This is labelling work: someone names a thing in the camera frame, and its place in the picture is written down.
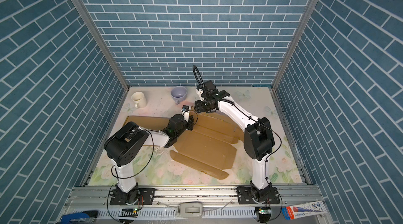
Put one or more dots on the aluminium mounting rail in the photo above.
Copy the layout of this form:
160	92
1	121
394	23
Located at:
93	197

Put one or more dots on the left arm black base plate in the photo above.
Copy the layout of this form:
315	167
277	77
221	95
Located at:
137	196

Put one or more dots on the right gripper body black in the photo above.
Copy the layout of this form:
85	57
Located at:
202	106

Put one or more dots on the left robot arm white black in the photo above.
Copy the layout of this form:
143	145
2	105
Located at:
126	143

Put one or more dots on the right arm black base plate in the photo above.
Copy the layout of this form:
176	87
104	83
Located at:
252	195

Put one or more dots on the brown cardboard box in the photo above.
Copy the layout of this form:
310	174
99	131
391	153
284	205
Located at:
150	123

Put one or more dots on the white red blue carton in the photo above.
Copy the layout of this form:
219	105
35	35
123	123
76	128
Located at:
304	210

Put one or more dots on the lavender speckled ceramic cup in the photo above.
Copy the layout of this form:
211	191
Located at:
179	94

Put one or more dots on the grey plastic handle clamp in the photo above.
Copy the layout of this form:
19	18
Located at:
190	210

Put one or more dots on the small green circuit board right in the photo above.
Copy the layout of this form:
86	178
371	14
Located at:
264	211

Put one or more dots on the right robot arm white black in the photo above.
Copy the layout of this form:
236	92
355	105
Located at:
258	141

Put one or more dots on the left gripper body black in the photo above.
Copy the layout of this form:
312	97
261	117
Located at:
188	125

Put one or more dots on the blue tool at bottom left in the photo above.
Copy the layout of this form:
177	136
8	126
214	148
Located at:
84	217

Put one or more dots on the brown cardboard sheet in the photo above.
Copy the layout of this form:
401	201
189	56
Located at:
210	147

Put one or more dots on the white ceramic mug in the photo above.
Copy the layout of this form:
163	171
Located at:
139	100

